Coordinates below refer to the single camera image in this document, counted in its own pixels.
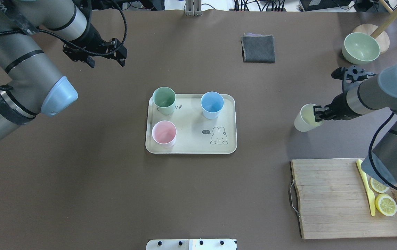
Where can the yellow plastic knife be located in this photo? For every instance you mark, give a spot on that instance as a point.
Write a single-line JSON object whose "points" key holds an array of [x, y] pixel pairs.
{"points": [[369, 193]]}

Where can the cream yellow cup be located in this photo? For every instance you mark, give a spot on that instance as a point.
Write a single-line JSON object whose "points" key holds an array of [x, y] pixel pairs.
{"points": [[305, 120]]}

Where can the green bowl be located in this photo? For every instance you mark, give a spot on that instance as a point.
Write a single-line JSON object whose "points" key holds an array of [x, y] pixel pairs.
{"points": [[360, 48]]}

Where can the cream rabbit tray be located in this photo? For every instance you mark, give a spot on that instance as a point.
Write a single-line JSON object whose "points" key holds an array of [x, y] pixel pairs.
{"points": [[195, 133]]}

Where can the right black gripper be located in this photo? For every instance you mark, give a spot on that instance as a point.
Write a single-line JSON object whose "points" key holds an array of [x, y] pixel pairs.
{"points": [[337, 106]]}

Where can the wooden cutting board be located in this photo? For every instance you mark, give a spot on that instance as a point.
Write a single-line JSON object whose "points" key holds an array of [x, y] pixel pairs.
{"points": [[332, 202]]}

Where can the green cup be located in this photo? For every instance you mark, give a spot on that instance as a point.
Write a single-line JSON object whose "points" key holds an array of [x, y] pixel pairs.
{"points": [[164, 98]]}

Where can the aluminium frame post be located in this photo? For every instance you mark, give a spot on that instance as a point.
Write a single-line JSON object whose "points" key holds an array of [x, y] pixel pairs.
{"points": [[193, 8]]}

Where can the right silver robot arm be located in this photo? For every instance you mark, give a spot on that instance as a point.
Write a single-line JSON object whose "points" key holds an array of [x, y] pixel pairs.
{"points": [[362, 93]]}

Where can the blue cup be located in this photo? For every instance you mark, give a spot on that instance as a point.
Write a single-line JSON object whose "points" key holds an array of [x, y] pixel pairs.
{"points": [[212, 104]]}

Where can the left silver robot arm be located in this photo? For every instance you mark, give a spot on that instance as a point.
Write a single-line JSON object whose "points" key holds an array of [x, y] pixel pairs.
{"points": [[37, 86]]}

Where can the wooden cup stand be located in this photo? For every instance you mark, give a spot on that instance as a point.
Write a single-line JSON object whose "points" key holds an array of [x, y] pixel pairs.
{"points": [[378, 32]]}

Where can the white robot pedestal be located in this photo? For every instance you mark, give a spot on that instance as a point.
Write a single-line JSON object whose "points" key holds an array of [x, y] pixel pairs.
{"points": [[192, 244]]}

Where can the pink cup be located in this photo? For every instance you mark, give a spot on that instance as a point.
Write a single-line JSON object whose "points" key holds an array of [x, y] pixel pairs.
{"points": [[164, 133]]}

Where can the grey folded cloth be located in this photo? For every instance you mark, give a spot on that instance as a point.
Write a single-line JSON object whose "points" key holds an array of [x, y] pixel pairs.
{"points": [[257, 48]]}

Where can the black gripper camera mount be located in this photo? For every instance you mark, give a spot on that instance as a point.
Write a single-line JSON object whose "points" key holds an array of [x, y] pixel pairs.
{"points": [[351, 76]]}

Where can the lemon half slice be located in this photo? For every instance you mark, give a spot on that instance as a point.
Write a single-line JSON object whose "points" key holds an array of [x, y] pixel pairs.
{"points": [[386, 205], [377, 186]]}

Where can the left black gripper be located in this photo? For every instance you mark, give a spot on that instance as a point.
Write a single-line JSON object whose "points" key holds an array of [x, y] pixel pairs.
{"points": [[91, 37]]}

